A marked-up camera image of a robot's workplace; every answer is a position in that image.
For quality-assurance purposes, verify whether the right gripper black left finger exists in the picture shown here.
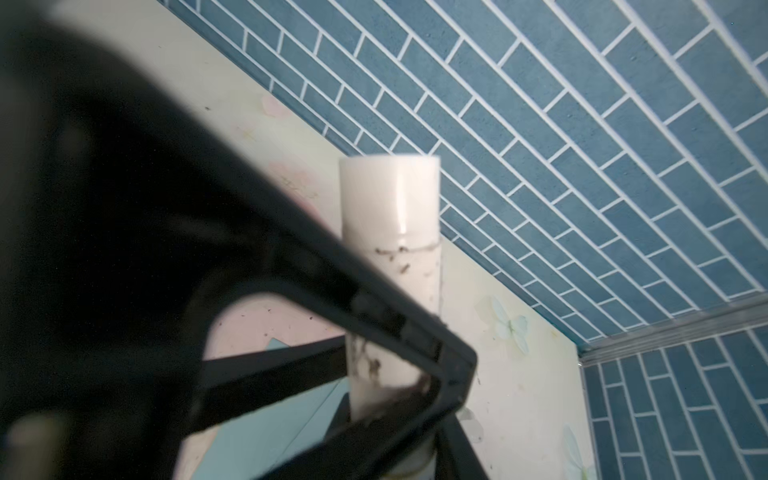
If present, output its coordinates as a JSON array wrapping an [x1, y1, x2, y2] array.
[[325, 393, 350, 438]]

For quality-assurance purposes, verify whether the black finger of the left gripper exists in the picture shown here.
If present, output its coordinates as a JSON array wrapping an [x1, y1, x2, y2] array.
[[181, 178, 477, 479], [191, 338, 346, 432]]

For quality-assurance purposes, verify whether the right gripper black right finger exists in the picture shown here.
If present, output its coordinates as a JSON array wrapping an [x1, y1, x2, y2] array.
[[436, 415, 488, 480]]

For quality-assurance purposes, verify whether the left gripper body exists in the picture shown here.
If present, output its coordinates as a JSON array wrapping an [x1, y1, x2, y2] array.
[[1, 11, 252, 479]]

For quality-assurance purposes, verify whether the teal envelope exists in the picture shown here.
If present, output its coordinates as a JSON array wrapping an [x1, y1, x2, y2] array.
[[190, 337, 352, 480]]

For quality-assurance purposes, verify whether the white glue stick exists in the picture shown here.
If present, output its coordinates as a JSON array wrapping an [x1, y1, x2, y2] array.
[[338, 154, 443, 480]]

